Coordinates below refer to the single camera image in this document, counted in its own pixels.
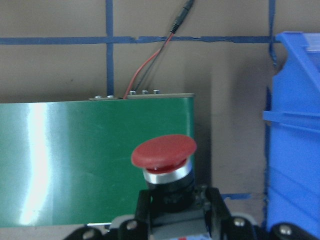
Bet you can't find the right blue plastic bin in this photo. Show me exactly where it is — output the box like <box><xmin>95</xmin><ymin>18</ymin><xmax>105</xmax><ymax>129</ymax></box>
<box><xmin>263</xmin><ymin>32</ymin><xmax>320</xmax><ymax>236</ymax></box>

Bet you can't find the red black wire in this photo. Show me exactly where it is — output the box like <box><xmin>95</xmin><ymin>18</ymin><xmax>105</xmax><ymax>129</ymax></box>
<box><xmin>123</xmin><ymin>0</ymin><xmax>196</xmax><ymax>100</ymax></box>

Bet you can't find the green conveyor belt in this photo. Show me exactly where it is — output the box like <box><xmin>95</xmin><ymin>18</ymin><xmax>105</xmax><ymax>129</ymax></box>
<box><xmin>0</xmin><ymin>93</ymin><xmax>194</xmax><ymax>228</ymax></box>

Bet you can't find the red mushroom push button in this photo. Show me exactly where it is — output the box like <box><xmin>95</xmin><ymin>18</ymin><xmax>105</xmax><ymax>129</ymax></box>
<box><xmin>131</xmin><ymin>134</ymin><xmax>210</xmax><ymax>240</ymax></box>

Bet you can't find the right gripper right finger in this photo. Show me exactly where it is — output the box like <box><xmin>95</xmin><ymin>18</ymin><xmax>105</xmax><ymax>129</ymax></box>
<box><xmin>204</xmin><ymin>187</ymin><xmax>253</xmax><ymax>240</ymax></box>

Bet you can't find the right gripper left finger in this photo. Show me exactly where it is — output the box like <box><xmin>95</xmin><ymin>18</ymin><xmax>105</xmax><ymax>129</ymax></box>
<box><xmin>117</xmin><ymin>190</ymin><xmax>151</xmax><ymax>240</ymax></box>

